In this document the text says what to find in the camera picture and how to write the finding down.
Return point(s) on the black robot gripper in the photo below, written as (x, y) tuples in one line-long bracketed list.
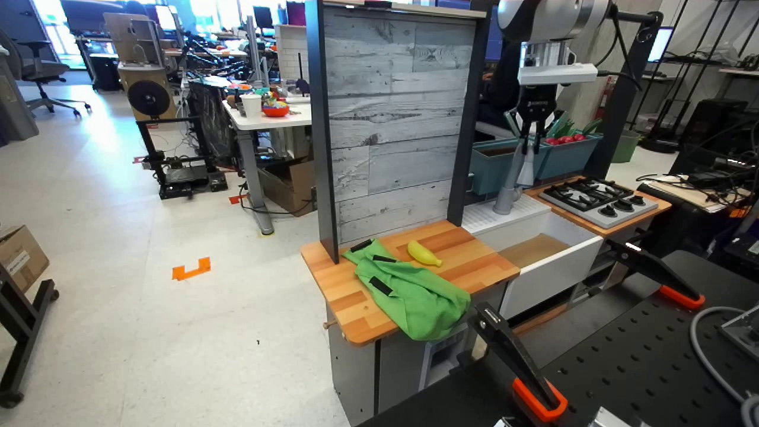
[(534, 106)]

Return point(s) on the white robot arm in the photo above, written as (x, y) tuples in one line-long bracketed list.
[(542, 32)]

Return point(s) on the toy gas stove top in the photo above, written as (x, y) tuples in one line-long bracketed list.
[(601, 207)]

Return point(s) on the grey wood backsplash panel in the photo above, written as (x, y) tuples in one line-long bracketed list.
[(391, 89)]

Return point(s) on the white toy sink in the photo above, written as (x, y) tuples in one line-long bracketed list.
[(552, 252)]

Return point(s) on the wooden butcher block counter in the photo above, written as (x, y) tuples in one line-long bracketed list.
[(466, 262)]

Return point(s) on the yellow toy banana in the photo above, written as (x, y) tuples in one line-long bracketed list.
[(424, 254)]

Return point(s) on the orange black clamp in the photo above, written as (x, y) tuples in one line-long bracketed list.
[(669, 285), (533, 392)]

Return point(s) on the green cloth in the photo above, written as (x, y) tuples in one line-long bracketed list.
[(424, 304)]

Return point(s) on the cardboard box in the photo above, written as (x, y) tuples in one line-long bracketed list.
[(290, 185)]

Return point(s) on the black perforated breadboard table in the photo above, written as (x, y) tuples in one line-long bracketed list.
[(625, 357)]

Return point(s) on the orange floor tape marker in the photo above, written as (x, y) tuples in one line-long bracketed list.
[(181, 273)]

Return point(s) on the grey office chair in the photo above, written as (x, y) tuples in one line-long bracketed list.
[(29, 63)]

